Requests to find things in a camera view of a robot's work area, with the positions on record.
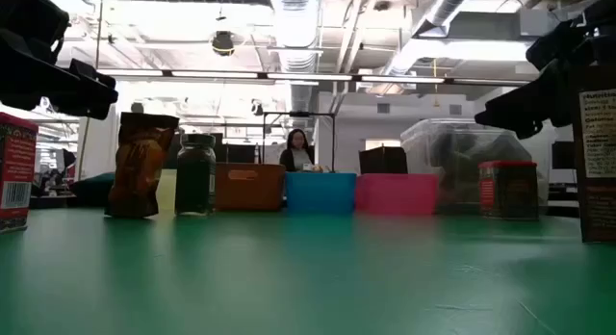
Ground long ceiling light bar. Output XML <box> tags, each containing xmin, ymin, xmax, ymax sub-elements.
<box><xmin>95</xmin><ymin>68</ymin><xmax>533</xmax><ymax>86</ymax></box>

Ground red spice tin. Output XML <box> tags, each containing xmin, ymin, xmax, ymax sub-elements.
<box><xmin>477</xmin><ymin>160</ymin><xmax>539</xmax><ymax>221</ymax></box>
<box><xmin>0</xmin><ymin>112</ymin><xmax>39</xmax><ymax>234</ymax></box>

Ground dark green cloth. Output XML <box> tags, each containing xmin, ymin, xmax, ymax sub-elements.
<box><xmin>69</xmin><ymin>170</ymin><xmax>116</xmax><ymax>209</ymax></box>

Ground clear plastic tub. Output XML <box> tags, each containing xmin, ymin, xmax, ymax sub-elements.
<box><xmin>399</xmin><ymin>116</ymin><xmax>550</xmax><ymax>216</ymax></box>

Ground black box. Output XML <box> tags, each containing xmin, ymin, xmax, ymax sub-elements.
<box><xmin>358</xmin><ymin>145</ymin><xmax>409</xmax><ymax>175</ymax></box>

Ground yellow plastic bin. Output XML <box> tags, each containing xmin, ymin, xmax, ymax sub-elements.
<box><xmin>154</xmin><ymin>168</ymin><xmax>178</xmax><ymax>214</ymax></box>

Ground pink plastic bin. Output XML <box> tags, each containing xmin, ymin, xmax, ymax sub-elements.
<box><xmin>354</xmin><ymin>173</ymin><xmax>440</xmax><ymax>216</ymax></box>

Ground brown box with nutrition label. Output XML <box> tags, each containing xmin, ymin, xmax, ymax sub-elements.
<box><xmin>571</xmin><ymin>64</ymin><xmax>616</xmax><ymax>244</ymax></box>

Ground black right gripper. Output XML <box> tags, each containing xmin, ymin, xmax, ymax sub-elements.
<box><xmin>474</xmin><ymin>0</ymin><xmax>616</xmax><ymax>140</ymax></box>

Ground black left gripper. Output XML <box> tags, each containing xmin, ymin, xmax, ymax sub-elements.
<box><xmin>0</xmin><ymin>0</ymin><xmax>119</xmax><ymax>120</ymax></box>

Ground dark glass spice jar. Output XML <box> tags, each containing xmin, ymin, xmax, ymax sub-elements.
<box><xmin>174</xmin><ymin>133</ymin><xmax>218</xmax><ymax>217</ymax></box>

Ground ceiling dome camera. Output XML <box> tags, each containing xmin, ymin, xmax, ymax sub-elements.
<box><xmin>211</xmin><ymin>30</ymin><xmax>236</xmax><ymax>57</ymax></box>

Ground blue plastic bin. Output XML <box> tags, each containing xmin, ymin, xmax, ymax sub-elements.
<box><xmin>284</xmin><ymin>171</ymin><xmax>358</xmax><ymax>215</ymax></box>

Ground silver ceiling duct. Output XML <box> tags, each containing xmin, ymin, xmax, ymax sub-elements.
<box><xmin>268</xmin><ymin>0</ymin><xmax>324</xmax><ymax>114</ymax></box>

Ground orange spice pouch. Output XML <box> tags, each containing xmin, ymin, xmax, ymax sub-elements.
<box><xmin>104</xmin><ymin>112</ymin><xmax>180</xmax><ymax>219</ymax></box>

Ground person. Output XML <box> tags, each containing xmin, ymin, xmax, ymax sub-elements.
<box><xmin>278</xmin><ymin>128</ymin><xmax>317</xmax><ymax>173</ymax></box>

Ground white column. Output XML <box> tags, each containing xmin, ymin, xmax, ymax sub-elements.
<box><xmin>78</xmin><ymin>103</ymin><xmax>120</xmax><ymax>181</ymax></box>

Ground orange plastic bin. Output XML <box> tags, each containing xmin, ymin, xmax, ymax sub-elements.
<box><xmin>215</xmin><ymin>162</ymin><xmax>287</xmax><ymax>212</ymax></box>

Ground small black monitor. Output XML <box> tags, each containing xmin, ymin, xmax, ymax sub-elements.
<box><xmin>551</xmin><ymin>141</ymin><xmax>577</xmax><ymax>170</ymax></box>

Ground green table mat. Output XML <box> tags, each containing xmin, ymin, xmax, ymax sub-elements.
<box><xmin>0</xmin><ymin>207</ymin><xmax>616</xmax><ymax>335</ymax></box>

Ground grey rag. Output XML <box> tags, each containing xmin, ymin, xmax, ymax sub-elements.
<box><xmin>427</xmin><ymin>132</ymin><xmax>530</xmax><ymax>206</ymax></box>

